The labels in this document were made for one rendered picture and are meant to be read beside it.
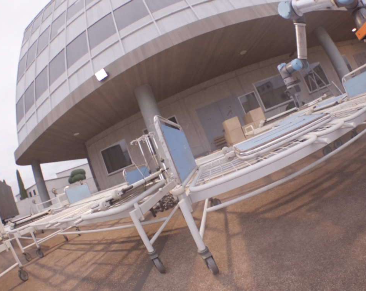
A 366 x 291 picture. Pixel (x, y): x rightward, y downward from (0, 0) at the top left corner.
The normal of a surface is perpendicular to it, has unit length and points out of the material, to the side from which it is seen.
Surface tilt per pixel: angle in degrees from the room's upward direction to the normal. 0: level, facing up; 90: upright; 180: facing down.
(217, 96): 90
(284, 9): 87
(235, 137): 90
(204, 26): 90
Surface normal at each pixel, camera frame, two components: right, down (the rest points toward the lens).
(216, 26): -0.18, 0.01
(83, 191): 0.87, -0.36
